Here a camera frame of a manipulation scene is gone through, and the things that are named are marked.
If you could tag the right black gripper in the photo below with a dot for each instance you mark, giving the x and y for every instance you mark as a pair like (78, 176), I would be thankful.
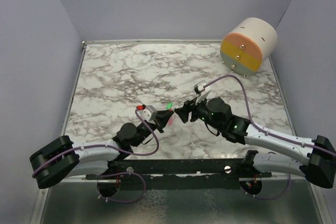
(184, 112)

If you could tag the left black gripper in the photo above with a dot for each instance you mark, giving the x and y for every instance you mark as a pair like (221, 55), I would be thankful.
(162, 119)

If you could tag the pink key tag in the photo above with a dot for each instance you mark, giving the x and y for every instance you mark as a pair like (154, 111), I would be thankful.
(170, 121)

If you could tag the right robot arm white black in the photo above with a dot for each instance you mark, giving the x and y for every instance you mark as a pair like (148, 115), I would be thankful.
(313, 159)

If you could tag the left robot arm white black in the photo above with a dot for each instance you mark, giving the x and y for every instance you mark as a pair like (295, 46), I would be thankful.
(63, 158)

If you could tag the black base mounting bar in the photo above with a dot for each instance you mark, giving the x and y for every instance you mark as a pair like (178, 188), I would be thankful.
(180, 174)

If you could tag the round three-drawer mini cabinet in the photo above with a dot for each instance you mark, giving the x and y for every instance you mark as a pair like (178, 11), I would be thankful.
(248, 45)

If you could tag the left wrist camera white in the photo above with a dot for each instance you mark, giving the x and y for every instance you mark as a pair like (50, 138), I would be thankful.
(147, 112)

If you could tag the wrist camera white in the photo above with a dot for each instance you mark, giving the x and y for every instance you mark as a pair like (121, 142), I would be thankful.
(202, 91)
(147, 112)

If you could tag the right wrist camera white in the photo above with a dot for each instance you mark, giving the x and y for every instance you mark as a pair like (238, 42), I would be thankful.
(202, 91)

